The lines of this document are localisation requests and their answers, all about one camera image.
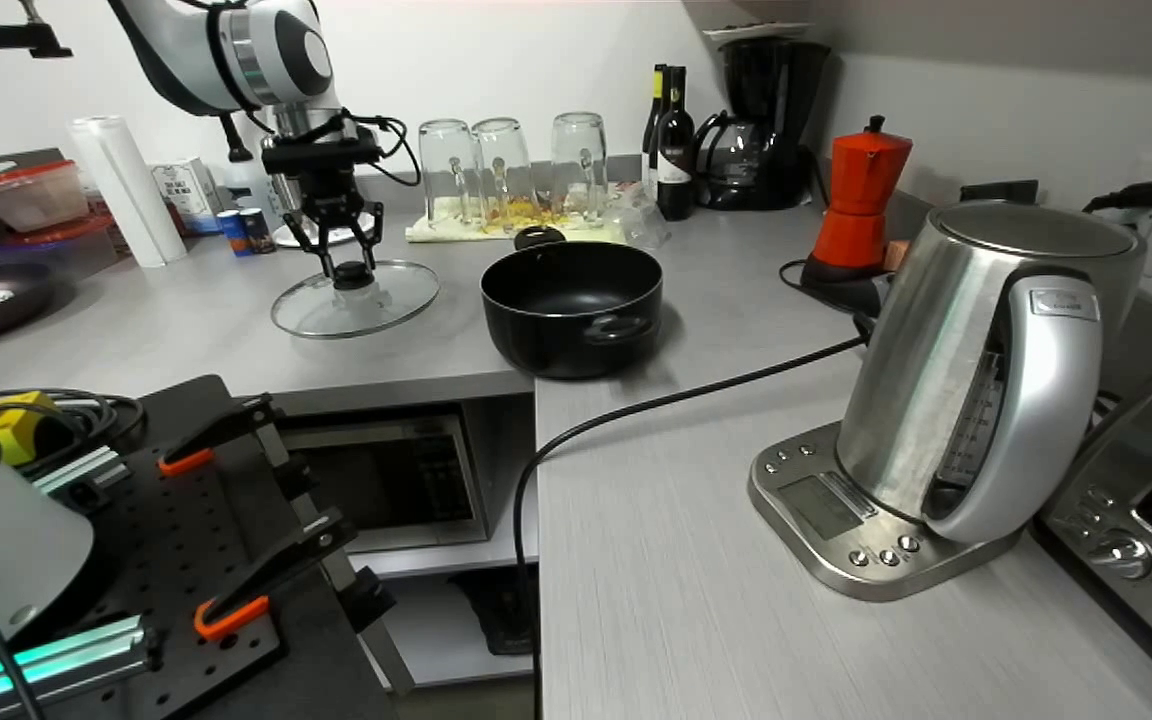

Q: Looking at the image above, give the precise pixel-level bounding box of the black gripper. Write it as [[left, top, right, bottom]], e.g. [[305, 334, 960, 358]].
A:
[[266, 132, 384, 278]]

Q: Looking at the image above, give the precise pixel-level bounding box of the glass pot lid black knob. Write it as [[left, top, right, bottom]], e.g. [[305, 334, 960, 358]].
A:
[[272, 262, 442, 339]]

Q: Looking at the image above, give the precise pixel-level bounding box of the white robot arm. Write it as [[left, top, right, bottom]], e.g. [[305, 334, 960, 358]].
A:
[[107, 0, 384, 269]]

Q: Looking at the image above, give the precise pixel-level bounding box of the black cooking pot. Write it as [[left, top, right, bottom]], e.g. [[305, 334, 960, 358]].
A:
[[479, 228, 665, 382]]

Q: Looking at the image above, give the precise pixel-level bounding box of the red moka pot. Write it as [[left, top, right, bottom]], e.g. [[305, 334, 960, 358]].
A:
[[801, 117, 912, 316]]

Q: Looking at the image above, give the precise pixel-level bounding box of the small blue can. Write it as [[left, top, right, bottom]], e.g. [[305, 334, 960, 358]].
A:
[[217, 208, 272, 255]]

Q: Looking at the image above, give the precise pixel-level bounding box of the left upturned drinking glass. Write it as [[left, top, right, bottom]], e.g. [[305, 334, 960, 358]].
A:
[[421, 117, 471, 228]]

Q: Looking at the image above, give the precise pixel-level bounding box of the upturned drinking glass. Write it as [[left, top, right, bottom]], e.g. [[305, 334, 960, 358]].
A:
[[421, 117, 471, 228], [553, 112, 608, 222], [471, 117, 534, 222]]

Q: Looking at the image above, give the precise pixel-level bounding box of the middle upturned drinking glass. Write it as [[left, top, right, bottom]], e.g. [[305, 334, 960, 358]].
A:
[[471, 117, 534, 222]]

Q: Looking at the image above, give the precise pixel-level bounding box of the upper black orange clamp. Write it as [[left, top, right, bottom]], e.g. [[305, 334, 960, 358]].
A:
[[155, 395, 278, 481]]

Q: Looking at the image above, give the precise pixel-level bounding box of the black orange clamp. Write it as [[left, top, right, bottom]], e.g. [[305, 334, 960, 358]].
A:
[[155, 395, 278, 481], [191, 513, 351, 644]]

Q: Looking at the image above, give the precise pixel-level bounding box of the right upturned drinking glass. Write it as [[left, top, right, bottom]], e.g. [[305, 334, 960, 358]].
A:
[[553, 112, 608, 222]]

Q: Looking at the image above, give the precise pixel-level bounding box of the white paper towel roll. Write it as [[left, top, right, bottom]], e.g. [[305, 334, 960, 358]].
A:
[[74, 117, 184, 269]]

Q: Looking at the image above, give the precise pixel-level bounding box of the lower black orange clamp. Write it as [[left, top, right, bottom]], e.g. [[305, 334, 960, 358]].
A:
[[191, 513, 351, 644]]

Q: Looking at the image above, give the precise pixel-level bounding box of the clear plastic food container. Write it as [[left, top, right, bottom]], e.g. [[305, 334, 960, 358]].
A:
[[0, 160, 87, 233]]

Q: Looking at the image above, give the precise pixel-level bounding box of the black perforated breadboard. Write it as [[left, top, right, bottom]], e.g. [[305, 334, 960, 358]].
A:
[[0, 371, 399, 720]]

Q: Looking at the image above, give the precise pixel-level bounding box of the dark wine bottle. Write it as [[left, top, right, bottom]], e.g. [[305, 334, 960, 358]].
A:
[[642, 66, 691, 222]]

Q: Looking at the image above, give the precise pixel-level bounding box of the yellow black tool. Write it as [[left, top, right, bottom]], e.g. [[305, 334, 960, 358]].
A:
[[0, 388, 57, 464]]

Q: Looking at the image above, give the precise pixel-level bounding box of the black drip coffee maker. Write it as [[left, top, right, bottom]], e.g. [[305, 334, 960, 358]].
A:
[[695, 38, 834, 214]]

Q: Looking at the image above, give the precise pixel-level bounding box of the white plastic shield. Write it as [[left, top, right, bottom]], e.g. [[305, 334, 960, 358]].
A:
[[0, 464, 95, 641]]

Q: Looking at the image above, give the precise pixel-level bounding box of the aluminium extrusion bar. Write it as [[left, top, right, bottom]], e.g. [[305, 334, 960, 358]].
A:
[[0, 616, 155, 718]]

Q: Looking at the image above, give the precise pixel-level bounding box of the silver kettle base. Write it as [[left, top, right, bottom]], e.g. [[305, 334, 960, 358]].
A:
[[750, 426, 1013, 602]]

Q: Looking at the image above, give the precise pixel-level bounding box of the stainless steel electric kettle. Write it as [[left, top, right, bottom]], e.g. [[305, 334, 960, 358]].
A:
[[835, 205, 1144, 545]]

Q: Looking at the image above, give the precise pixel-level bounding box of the black power cable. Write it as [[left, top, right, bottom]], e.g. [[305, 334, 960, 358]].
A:
[[509, 255, 868, 644]]

